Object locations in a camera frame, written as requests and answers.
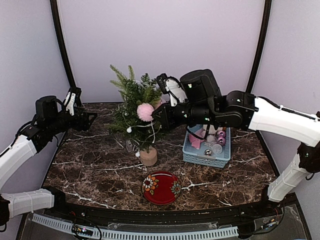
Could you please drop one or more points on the red floral plate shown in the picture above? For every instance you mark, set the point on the red floral plate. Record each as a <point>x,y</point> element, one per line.
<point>161,188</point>

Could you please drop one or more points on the white knitted ball ornament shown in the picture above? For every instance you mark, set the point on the white knitted ball ornament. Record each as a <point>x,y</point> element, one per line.
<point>217,149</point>

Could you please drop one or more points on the pink glitter bauble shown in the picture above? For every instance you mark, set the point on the pink glitter bauble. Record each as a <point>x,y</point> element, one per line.
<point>221,141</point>
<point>221,134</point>

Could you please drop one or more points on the white ball string lights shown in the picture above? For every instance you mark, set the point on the white ball string lights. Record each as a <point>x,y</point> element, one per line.
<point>133,96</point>

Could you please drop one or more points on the black front rail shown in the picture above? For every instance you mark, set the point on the black front rail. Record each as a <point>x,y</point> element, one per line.
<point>229,214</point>

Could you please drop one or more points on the pink felt ornament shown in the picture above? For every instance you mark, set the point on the pink felt ornament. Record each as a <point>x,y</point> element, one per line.
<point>196,138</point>

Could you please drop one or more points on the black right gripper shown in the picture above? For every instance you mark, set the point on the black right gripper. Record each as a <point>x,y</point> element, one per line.
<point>166,120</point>

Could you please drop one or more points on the small circuit board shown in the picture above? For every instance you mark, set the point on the small circuit board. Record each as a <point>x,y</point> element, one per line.
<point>78,229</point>

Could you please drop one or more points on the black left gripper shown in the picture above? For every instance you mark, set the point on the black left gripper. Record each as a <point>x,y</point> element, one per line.
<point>85,125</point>

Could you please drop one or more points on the white cotton pompom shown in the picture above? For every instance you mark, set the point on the white cotton pompom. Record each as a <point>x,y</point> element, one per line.
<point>210,138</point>

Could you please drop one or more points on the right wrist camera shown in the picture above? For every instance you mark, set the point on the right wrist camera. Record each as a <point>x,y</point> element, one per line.
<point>171,86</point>

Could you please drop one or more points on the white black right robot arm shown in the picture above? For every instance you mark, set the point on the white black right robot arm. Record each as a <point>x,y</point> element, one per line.
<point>196,99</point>

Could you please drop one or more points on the white slotted cable duct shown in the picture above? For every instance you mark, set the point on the white slotted cable duct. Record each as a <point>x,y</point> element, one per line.
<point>123,231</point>

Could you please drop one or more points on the white snowflake ornament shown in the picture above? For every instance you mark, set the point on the white snowflake ornament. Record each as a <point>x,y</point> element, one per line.
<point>208,144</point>

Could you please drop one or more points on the small green christmas tree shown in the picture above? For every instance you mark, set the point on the small green christmas tree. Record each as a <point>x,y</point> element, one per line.
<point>119,126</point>

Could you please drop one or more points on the white felt ornament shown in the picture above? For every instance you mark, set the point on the white felt ornament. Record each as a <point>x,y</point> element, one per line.
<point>211,130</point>

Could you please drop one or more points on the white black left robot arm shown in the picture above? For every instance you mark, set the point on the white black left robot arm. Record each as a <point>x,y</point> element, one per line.
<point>52,117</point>

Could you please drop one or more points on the pink fluffy pompom ornament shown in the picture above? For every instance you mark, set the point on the pink fluffy pompom ornament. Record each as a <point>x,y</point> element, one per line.
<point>159,103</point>
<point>144,112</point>

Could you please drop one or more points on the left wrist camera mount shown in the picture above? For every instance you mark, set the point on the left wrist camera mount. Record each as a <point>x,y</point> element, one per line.
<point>72,98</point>

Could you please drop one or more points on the light blue plastic basket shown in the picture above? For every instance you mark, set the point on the light blue plastic basket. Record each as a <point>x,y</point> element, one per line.
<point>196,156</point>

